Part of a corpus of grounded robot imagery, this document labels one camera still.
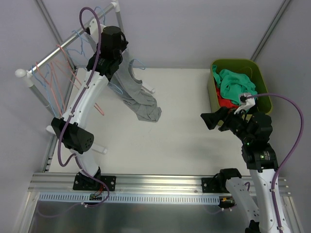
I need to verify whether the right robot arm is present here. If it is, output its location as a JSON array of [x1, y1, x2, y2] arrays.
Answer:
[[201, 107, 291, 233]]

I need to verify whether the green tank top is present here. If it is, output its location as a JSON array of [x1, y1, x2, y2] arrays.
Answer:
[[212, 65, 257, 106]]

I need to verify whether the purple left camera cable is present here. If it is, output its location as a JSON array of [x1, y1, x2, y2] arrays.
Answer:
[[57, 7, 102, 167]]

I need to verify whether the light blue wire hanger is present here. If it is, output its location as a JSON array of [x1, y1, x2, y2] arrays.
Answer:
[[31, 64, 63, 117]]

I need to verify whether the aluminium rail with cable duct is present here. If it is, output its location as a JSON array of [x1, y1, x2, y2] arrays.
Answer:
[[28, 172, 292, 212]]

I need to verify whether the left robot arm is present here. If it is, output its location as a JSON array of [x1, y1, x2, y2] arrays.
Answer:
[[51, 25, 128, 191]]

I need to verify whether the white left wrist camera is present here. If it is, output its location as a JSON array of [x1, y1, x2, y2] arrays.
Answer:
[[86, 18, 106, 40]]

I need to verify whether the olive green plastic basket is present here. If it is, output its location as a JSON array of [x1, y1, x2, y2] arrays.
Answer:
[[207, 58, 273, 127]]

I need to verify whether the grey tank top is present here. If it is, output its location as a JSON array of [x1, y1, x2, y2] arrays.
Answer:
[[86, 33, 162, 122]]

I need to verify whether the silver clothes rack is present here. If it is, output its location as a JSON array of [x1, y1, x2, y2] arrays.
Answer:
[[15, 0, 123, 115]]

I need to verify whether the red tank top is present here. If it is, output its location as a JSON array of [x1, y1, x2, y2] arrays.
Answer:
[[216, 87, 238, 109]]

